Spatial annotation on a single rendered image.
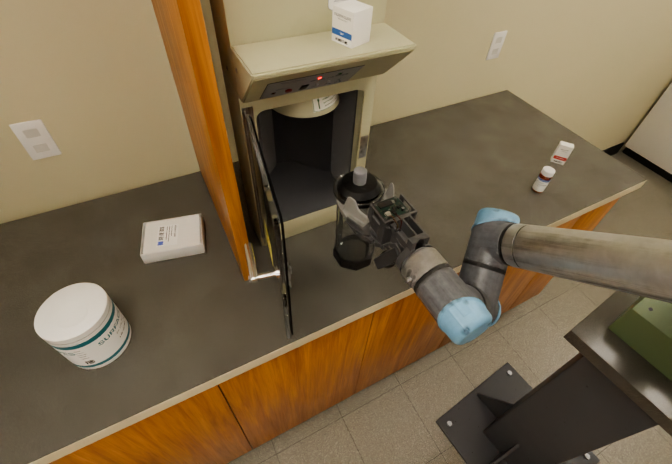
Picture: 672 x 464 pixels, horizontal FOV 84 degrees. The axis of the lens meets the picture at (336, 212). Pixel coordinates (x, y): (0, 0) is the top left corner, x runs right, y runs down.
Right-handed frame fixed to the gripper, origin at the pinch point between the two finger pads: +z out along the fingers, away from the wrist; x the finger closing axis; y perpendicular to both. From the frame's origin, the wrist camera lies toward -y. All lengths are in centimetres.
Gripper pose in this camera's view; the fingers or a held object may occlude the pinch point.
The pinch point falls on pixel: (359, 197)
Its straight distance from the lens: 79.8
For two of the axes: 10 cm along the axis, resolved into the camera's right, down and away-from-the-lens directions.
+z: -4.6, -6.6, 6.0
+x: -8.9, 3.1, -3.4
